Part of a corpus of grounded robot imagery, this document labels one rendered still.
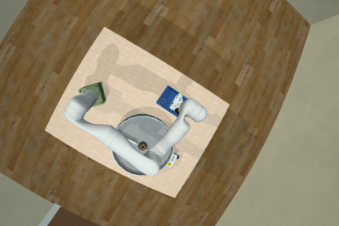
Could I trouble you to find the blue rectangular crate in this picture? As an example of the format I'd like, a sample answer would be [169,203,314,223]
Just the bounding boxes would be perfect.
[156,85,188,117]

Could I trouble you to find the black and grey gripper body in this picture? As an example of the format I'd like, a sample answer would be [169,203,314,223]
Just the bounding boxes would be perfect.
[170,93,185,114]

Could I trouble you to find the grey round turning table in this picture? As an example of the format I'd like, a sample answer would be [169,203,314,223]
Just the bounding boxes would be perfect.
[111,114,180,176]

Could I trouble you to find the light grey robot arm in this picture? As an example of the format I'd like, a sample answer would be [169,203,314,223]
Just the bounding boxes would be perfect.
[63,89,207,176]

